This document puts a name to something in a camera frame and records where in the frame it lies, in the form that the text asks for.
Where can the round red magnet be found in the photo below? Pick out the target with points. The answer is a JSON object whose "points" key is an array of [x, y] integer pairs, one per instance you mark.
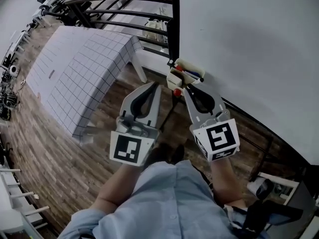
{"points": [[177, 92]]}

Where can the person's right forearm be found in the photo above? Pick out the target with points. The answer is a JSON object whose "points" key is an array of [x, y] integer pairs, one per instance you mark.
{"points": [[225, 180]]}

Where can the person's left forearm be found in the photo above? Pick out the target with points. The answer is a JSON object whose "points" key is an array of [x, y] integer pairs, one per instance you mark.
{"points": [[117, 185]]}

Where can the white grid tablecloth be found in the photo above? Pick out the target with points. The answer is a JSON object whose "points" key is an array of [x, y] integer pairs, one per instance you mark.
{"points": [[74, 71]]}

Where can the grey desk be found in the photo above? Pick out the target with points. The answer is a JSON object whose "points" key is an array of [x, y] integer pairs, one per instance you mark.
{"points": [[304, 200]]}

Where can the blue marker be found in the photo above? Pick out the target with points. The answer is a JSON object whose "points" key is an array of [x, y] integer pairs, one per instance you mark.
{"points": [[193, 73]]}

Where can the small round white device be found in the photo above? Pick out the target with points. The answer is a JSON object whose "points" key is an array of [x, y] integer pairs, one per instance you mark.
{"points": [[14, 70]]}

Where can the red marker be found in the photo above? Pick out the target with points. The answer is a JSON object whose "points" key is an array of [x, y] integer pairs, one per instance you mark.
{"points": [[179, 68]]}

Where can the black shoe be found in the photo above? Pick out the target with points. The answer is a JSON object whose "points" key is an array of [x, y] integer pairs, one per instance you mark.
{"points": [[179, 153], [160, 153]]}

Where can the cream plastic box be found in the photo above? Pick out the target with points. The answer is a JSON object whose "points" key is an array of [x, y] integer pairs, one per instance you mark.
{"points": [[174, 84]]}

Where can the black metal rack frame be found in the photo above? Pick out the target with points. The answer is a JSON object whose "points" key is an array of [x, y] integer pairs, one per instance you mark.
{"points": [[175, 21]]}

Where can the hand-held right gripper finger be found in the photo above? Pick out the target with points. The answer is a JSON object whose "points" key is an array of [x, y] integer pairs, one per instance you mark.
{"points": [[219, 102], [193, 111]]}

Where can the black-capped white marker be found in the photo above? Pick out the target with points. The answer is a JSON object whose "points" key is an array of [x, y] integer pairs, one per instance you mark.
{"points": [[201, 79]]}

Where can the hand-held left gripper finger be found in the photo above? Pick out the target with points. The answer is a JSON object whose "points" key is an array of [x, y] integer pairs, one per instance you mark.
{"points": [[156, 106], [127, 103]]}

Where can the white grey device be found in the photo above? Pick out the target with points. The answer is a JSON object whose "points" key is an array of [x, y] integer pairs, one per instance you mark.
{"points": [[256, 187]]}

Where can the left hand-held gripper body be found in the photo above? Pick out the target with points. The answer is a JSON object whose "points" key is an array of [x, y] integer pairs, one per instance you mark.
{"points": [[124, 148]]}

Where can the white side table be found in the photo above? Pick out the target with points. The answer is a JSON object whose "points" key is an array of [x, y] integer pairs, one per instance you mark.
{"points": [[281, 179]]}

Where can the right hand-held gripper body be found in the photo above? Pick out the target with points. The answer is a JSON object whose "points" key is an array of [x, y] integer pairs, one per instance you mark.
{"points": [[221, 137]]}

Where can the light blue shirt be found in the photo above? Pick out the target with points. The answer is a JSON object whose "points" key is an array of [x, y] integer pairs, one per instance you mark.
{"points": [[162, 203]]}

